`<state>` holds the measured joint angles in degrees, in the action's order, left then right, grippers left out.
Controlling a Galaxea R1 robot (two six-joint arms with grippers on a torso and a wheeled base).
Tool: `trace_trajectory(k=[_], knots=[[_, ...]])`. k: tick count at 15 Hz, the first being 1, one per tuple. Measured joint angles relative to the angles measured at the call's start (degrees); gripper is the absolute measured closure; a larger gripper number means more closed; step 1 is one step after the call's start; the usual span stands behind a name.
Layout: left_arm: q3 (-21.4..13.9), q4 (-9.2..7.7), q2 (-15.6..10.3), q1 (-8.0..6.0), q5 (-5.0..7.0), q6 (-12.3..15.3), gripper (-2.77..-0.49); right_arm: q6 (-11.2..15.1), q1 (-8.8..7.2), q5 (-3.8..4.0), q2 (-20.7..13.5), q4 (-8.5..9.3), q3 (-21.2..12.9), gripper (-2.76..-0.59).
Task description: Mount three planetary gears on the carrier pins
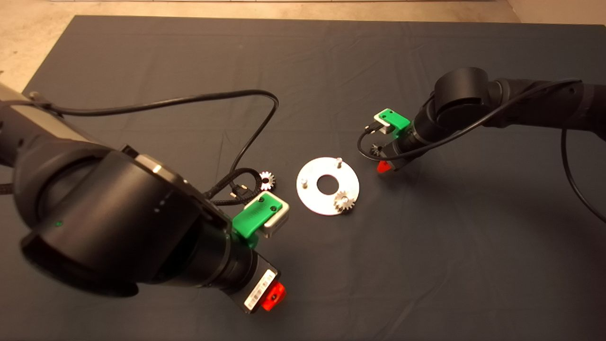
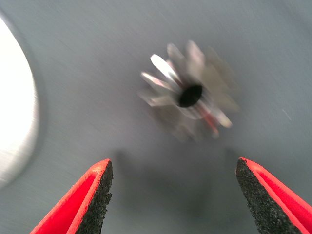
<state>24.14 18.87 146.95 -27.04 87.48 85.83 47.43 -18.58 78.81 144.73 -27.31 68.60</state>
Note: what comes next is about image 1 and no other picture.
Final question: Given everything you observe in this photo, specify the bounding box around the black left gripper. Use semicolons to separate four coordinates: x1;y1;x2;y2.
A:
227;247;286;314

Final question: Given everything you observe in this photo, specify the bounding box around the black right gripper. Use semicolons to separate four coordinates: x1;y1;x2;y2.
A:
376;133;419;174

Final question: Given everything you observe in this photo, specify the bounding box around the round metal carrier plate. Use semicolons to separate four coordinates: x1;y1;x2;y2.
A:
296;157;360;216

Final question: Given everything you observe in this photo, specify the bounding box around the dark grey table cloth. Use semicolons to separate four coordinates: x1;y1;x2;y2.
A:
0;14;606;341

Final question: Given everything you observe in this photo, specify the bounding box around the right wrist camera black cable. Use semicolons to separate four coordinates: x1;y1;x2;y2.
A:
357;78;583;162

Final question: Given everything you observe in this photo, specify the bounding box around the wrist camera black cable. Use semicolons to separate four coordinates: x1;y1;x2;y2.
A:
28;89;280;197
357;78;583;162

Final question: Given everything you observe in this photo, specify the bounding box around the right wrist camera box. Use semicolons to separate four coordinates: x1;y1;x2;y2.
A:
374;113;393;135

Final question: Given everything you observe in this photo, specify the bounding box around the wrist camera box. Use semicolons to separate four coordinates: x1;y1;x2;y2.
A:
262;199;290;237
374;113;393;135

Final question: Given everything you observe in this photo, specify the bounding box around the right wrist green camera mount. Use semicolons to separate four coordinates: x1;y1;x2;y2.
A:
381;109;411;140

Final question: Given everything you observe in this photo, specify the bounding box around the wrist green camera mount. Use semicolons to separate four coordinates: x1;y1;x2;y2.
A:
381;109;411;140
232;192;284;249

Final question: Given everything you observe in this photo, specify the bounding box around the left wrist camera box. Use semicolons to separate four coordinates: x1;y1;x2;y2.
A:
262;199;290;237

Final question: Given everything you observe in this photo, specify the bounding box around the left wrist green camera mount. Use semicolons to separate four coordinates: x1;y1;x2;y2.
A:
232;192;284;249

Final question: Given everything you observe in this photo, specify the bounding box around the black braided cable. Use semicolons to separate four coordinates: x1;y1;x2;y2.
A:
205;168;261;205

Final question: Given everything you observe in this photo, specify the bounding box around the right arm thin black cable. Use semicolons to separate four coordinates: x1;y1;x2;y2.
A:
561;128;606;223

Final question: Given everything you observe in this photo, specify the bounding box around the left wrist camera black cable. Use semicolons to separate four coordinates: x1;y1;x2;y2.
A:
28;89;280;197

